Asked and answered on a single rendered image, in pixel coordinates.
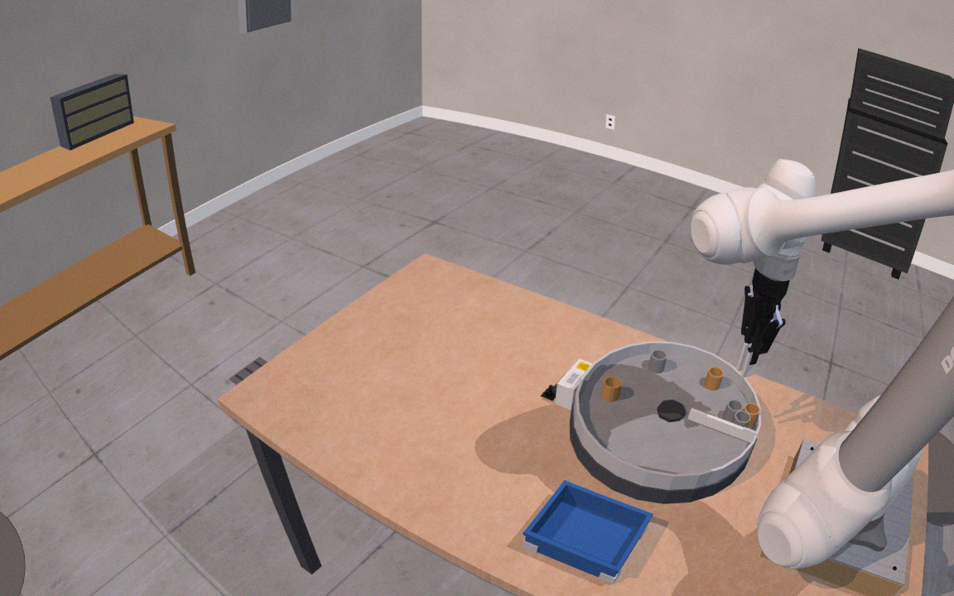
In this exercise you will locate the bronze bushing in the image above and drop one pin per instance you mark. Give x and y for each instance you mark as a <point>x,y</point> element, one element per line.
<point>754,409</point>
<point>713,382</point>
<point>611,389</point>

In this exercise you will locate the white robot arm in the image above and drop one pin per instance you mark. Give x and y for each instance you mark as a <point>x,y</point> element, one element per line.
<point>842,490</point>

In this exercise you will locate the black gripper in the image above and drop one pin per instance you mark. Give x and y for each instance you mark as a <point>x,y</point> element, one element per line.
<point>763,298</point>

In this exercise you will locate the grey metal bushing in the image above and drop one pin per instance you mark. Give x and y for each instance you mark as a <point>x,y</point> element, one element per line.
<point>730,413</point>
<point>656,364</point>
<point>741,416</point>

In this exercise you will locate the blue square tray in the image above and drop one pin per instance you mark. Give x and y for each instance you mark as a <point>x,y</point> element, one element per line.
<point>576,520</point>

